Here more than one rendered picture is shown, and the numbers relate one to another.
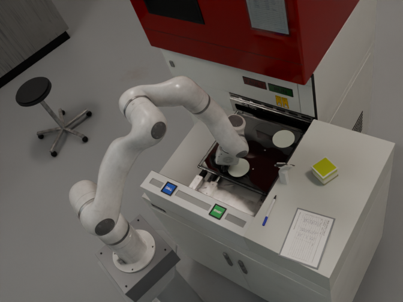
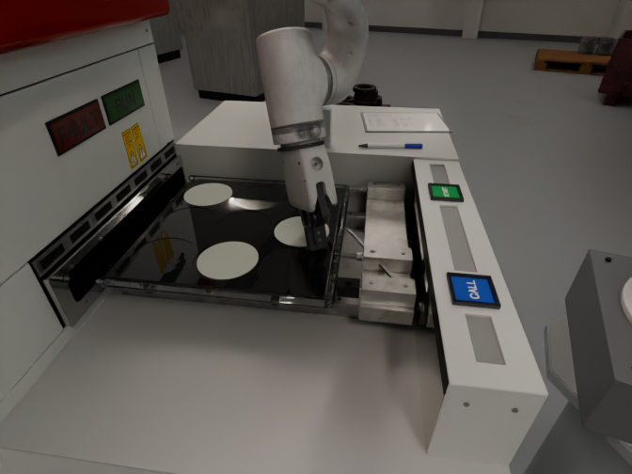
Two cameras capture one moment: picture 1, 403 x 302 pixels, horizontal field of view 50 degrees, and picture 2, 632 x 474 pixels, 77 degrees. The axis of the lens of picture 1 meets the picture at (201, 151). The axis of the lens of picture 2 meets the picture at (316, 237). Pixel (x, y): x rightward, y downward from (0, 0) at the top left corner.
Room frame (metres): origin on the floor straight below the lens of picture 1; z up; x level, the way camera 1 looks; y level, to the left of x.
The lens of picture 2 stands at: (1.53, 0.32, 1.30)
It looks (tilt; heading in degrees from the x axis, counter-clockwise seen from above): 35 degrees down; 224
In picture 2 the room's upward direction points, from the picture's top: straight up
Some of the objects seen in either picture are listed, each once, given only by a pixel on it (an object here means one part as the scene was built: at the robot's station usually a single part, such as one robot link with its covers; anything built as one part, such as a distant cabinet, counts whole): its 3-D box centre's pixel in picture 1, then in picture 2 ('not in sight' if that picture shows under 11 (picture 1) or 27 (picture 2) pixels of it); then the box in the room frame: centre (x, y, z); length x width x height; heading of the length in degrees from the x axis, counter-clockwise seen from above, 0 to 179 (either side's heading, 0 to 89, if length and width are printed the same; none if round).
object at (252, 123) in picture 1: (251, 149); (243, 226); (1.18, -0.21, 0.90); 0.34 x 0.34 x 0.01; 37
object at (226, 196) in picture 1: (226, 200); (385, 245); (1.01, -0.01, 0.87); 0.36 x 0.08 x 0.03; 37
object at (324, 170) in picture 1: (324, 171); not in sight; (0.86, -0.41, 1.00); 0.07 x 0.07 x 0.07; 11
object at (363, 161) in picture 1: (321, 198); (321, 151); (0.82, -0.36, 0.89); 0.62 x 0.35 x 0.14; 127
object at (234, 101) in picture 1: (270, 115); (134, 223); (1.32, -0.37, 0.89); 0.44 x 0.02 x 0.10; 37
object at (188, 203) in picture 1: (197, 208); (447, 268); (1.02, 0.12, 0.89); 0.55 x 0.09 x 0.14; 37
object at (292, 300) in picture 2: (218, 138); (210, 292); (1.33, -0.10, 0.90); 0.37 x 0.01 x 0.01; 127
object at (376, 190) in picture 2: (258, 211); (386, 190); (0.88, -0.11, 0.89); 0.08 x 0.03 x 0.03; 127
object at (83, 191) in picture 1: (97, 210); not in sight; (0.98, 0.44, 1.23); 0.19 x 0.12 x 0.24; 16
